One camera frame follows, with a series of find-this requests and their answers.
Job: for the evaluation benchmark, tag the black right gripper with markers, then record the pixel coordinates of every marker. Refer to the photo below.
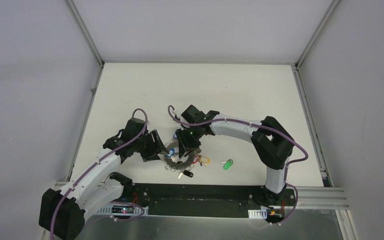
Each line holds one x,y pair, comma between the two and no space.
185,146

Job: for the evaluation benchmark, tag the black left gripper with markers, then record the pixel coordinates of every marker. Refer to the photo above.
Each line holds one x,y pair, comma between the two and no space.
157,144

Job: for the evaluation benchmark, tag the blue tagged key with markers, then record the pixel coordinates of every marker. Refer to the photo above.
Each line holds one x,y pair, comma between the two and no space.
171,152

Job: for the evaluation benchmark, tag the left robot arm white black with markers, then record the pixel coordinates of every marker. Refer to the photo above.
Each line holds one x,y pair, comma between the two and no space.
64,212

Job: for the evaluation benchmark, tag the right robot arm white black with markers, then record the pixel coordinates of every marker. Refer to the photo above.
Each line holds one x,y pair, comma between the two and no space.
273,144

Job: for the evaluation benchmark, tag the yellow key tag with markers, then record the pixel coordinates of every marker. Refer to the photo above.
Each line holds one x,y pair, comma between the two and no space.
205,160

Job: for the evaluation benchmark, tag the green tagged key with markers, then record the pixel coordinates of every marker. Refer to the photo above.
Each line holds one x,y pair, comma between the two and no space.
227,164

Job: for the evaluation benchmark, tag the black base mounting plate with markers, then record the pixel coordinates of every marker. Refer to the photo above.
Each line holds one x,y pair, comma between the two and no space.
212,201

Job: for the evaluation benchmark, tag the left electronics board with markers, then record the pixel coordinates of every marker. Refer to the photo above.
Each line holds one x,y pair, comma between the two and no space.
122,209

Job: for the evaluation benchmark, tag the electronics board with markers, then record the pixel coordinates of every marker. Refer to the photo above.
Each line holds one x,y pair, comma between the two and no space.
275,216
122,209

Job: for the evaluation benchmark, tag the right electronics board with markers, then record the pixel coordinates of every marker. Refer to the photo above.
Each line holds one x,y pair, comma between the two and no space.
275,216

